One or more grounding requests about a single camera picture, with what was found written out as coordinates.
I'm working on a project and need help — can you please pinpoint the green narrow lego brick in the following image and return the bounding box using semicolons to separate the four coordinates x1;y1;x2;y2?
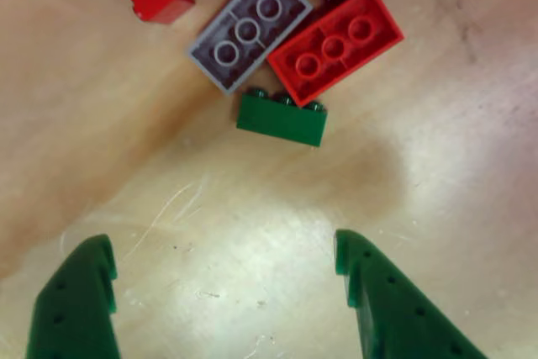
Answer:
235;87;329;149

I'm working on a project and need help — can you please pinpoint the red upturned lego brick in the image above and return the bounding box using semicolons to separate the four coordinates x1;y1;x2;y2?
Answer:
266;0;405;108

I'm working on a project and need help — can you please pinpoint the grey upturned lego brick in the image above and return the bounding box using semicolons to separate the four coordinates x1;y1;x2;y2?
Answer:
184;0;314;95

